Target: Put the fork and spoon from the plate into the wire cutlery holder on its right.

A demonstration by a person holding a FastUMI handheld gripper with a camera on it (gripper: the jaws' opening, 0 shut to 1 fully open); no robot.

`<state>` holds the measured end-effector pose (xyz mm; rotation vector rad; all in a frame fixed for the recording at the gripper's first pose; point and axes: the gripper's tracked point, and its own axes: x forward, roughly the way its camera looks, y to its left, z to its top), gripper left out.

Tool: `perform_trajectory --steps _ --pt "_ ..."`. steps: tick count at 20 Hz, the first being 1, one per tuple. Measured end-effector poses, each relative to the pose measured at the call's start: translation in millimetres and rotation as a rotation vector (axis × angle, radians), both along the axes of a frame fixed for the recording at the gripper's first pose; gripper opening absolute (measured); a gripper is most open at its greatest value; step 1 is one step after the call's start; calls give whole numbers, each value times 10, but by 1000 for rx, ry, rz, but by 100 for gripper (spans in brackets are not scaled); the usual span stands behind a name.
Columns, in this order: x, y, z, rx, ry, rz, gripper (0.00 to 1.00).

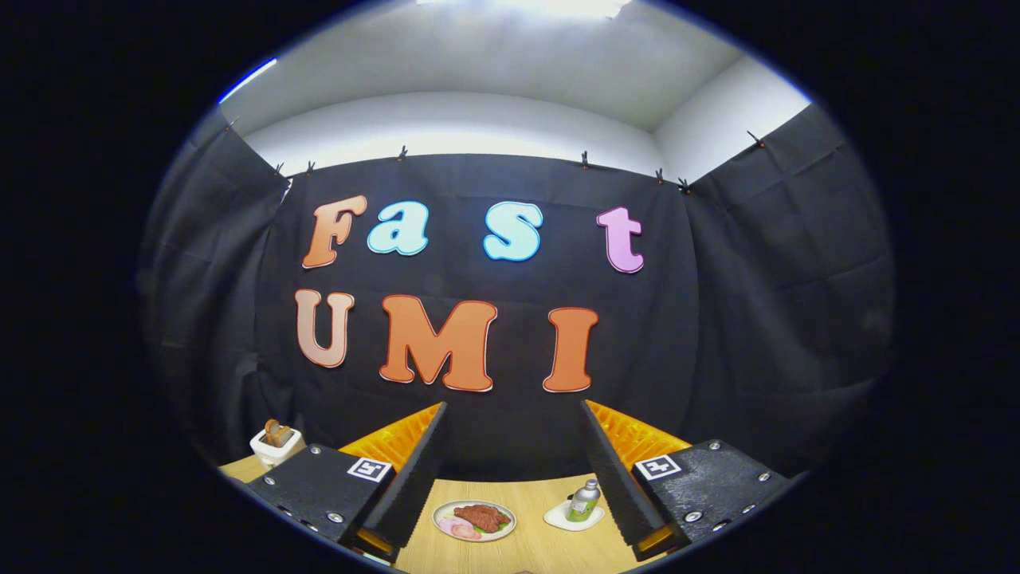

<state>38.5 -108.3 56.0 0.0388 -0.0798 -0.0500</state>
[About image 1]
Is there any bright ceiling light panel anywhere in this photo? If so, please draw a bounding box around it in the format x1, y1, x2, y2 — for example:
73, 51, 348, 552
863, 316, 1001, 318
414, 0, 632, 20

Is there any ceiling light strip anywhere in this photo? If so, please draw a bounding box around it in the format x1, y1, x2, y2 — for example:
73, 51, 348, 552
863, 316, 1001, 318
218, 57, 279, 105

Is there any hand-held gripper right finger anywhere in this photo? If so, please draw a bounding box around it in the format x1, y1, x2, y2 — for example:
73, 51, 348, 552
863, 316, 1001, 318
579, 399, 795, 562

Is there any white round plate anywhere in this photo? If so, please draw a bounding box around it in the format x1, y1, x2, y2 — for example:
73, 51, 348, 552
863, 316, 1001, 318
432, 500, 517, 544

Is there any row of black cloth clips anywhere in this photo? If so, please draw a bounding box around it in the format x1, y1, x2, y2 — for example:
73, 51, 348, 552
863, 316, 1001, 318
226, 116, 767, 196

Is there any brown steak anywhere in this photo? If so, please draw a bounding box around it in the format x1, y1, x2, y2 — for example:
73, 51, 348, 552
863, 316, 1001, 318
453, 504, 512, 533

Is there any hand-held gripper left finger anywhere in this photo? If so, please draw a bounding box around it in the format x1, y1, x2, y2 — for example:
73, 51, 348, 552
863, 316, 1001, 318
243, 401, 449, 564

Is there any silver bottle with green label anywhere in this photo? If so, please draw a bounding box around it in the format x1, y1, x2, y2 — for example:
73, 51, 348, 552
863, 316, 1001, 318
567, 478, 602, 523

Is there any small white saucer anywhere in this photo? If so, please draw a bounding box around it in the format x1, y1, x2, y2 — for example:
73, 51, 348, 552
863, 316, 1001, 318
543, 501, 606, 533

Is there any white toaster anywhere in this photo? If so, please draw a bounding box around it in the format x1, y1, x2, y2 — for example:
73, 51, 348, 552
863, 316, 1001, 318
249, 427, 305, 469

